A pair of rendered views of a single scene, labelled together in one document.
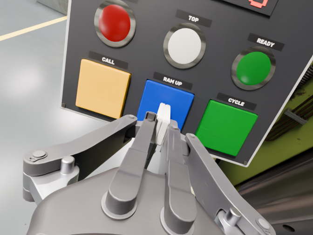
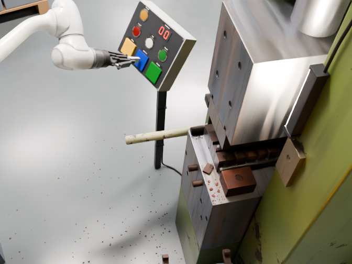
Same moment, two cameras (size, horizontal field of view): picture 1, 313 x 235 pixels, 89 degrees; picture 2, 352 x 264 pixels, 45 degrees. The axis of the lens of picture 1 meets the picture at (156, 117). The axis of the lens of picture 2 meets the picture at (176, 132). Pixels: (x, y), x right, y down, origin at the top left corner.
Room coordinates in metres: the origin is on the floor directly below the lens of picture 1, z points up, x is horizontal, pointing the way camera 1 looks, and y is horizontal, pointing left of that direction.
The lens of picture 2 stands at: (-0.67, -1.23, 2.39)
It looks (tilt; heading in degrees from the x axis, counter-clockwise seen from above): 52 degrees down; 48
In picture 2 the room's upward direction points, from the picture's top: 6 degrees clockwise
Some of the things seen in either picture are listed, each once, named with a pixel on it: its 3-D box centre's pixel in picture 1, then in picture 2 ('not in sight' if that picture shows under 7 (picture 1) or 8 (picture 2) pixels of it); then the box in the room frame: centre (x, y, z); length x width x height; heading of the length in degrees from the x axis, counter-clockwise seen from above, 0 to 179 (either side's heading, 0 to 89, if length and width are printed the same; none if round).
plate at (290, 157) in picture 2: not in sight; (289, 161); (0.14, -0.89, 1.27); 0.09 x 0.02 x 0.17; 66
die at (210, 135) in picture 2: not in sight; (257, 139); (0.34, -0.64, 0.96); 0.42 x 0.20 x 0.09; 156
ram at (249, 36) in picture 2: not in sight; (287, 78); (0.33, -0.67, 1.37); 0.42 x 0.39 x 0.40; 156
